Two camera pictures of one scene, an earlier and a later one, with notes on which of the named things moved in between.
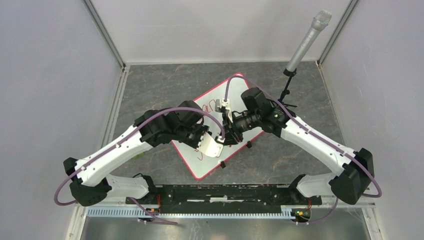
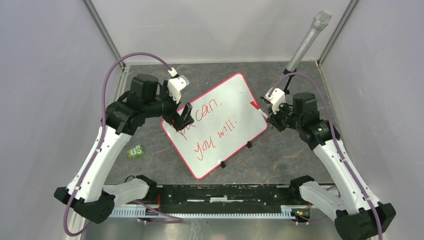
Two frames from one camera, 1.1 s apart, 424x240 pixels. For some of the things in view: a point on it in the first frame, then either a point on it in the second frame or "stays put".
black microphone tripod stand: (290, 74) stays put
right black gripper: (232, 134) to (274, 118)
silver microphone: (321, 20) stays put
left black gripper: (202, 129) to (186, 118)
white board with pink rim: (215, 121) stays put
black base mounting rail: (226, 198) stays put
